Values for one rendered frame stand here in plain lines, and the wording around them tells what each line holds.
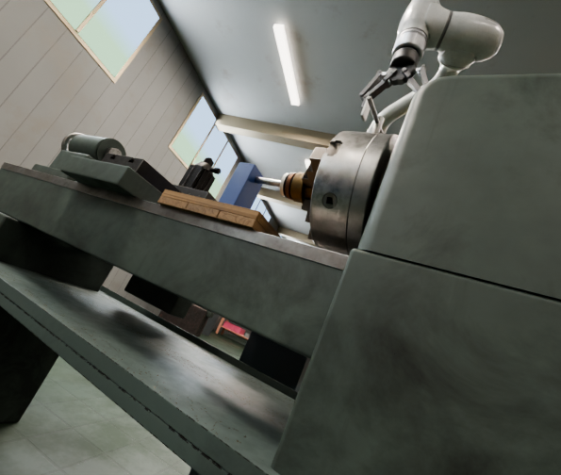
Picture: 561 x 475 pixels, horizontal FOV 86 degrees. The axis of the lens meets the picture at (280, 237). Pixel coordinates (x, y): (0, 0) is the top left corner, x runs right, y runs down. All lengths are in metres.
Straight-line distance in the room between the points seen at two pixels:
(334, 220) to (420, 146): 0.22
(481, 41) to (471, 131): 0.58
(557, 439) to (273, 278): 0.41
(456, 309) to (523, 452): 0.15
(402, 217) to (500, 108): 0.25
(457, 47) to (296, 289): 0.88
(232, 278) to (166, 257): 0.19
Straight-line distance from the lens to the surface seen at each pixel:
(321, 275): 0.54
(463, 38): 1.15
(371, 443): 0.45
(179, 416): 0.46
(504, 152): 0.58
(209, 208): 0.70
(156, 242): 0.77
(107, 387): 0.54
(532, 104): 0.65
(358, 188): 0.64
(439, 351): 0.45
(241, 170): 0.93
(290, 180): 0.84
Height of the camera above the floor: 0.70
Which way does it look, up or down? 16 degrees up
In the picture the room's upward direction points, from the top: 24 degrees clockwise
